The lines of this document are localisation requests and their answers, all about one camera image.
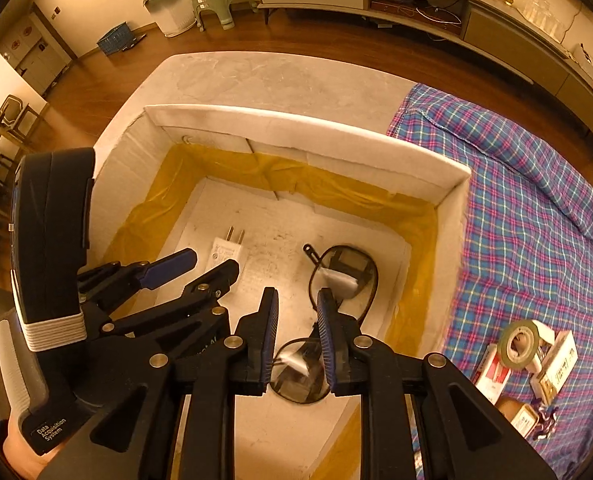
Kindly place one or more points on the small white carton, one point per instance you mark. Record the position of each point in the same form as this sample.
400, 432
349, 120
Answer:
558, 365

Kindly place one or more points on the white power adapter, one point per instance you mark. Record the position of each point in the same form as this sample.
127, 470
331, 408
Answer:
226, 255

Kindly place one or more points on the dark slippers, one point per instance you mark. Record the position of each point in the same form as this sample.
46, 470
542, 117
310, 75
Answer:
136, 42

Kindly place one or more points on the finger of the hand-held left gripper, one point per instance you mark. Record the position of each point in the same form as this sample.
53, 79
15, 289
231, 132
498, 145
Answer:
171, 265
226, 272

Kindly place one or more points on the blue plastic basket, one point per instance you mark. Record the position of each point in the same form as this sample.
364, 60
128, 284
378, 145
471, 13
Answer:
115, 40

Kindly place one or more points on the purple toy figurine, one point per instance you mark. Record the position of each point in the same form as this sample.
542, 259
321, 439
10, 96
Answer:
545, 420

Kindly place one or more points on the group of clear glasses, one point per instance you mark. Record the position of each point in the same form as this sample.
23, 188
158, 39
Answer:
541, 15

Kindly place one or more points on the olive tape roll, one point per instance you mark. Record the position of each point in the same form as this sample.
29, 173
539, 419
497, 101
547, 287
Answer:
503, 352

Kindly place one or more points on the white planter with dark plant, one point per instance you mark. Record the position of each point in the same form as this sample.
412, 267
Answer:
174, 12

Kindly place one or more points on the white cupboard doors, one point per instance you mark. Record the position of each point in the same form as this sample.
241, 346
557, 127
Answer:
41, 55

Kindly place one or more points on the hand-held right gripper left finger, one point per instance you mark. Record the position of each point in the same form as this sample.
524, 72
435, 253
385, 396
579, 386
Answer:
271, 330

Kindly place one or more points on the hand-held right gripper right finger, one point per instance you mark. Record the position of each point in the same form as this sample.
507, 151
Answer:
326, 330

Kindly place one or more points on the tan square box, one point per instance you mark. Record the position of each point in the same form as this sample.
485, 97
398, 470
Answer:
513, 410

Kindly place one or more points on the white foam box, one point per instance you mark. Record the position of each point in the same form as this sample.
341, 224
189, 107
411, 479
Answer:
276, 130

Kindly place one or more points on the blue plaid cloth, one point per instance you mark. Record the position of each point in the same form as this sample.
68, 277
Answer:
516, 240

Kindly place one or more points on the dark sunglasses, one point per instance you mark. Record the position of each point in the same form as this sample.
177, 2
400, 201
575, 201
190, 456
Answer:
349, 260

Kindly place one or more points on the person's left hand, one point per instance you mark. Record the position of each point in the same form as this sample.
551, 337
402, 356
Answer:
24, 457

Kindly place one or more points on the white box with red label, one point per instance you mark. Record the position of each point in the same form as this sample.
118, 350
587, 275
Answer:
491, 375

